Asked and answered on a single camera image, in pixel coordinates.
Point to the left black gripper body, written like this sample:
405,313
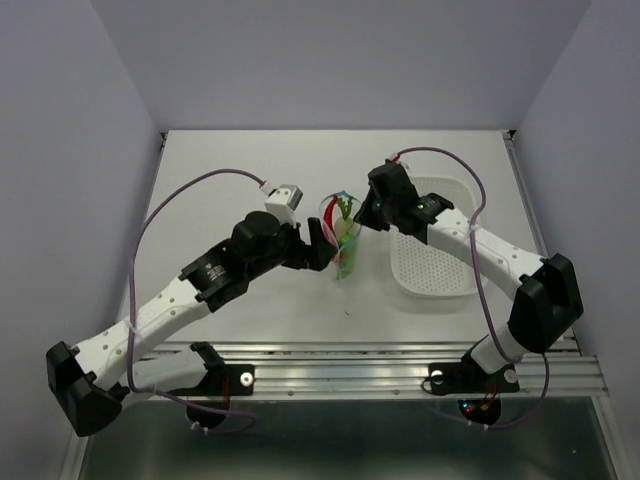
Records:
288,251

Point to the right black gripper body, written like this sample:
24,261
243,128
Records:
376,214

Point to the green toy pepper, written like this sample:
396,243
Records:
347,256

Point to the white toy radish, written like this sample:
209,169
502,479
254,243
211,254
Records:
344,223

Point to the red toy chili pepper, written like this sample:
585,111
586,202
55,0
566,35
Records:
332,213

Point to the clear zip top bag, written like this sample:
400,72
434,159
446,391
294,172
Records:
357,204

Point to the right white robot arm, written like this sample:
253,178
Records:
544,291

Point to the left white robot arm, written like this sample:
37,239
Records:
94,380

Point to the white perforated plastic basket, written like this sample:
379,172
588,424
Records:
423,271

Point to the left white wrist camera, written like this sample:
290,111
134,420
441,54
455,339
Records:
282,203

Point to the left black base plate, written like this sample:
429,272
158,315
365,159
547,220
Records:
232,380

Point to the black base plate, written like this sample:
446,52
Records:
232,380
449,378

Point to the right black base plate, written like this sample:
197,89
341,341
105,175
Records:
449,378

